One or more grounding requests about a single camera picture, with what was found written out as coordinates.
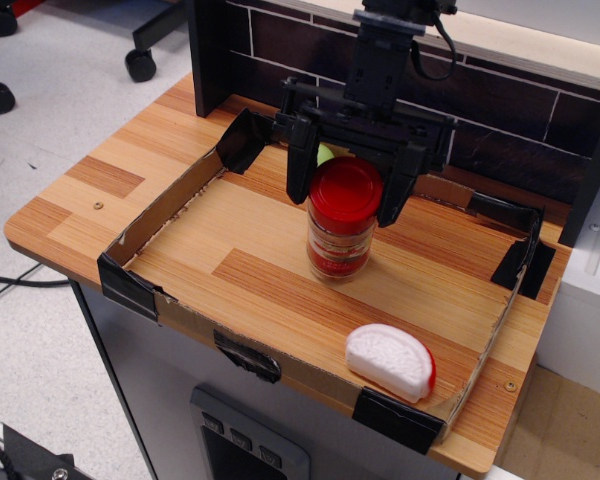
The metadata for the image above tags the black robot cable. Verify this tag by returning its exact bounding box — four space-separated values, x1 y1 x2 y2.
410 14 459 82

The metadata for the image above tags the green toy pear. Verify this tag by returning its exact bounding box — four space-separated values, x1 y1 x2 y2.
317 143 335 166

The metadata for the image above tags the black office chair base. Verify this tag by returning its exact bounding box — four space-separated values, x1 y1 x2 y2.
124 1 186 83

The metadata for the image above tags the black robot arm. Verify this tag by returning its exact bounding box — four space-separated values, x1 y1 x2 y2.
273 1 457 227

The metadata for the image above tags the white side cabinet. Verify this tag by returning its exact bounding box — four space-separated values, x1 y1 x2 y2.
537 190 600 393

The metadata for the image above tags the grey cabinet control panel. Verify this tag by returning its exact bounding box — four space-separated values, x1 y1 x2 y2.
190 387 311 480

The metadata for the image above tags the black metal bracket with screw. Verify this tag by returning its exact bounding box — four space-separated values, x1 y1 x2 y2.
0 422 91 480

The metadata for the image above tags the black floor cable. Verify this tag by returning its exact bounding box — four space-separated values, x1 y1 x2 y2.
0 263 72 307

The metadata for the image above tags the cardboard fence with black tape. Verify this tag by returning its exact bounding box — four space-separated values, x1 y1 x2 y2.
98 111 555 457

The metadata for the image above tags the red-capped basil spice bottle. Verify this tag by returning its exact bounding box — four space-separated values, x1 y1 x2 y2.
307 157 383 280

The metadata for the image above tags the dark brick-pattern backsplash panel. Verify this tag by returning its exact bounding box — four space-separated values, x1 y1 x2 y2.
187 1 600 245

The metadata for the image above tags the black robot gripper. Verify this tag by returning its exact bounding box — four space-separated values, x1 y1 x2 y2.
272 22 457 227

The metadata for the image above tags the white and red toy cheese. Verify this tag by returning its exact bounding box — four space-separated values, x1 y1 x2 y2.
345 324 436 403

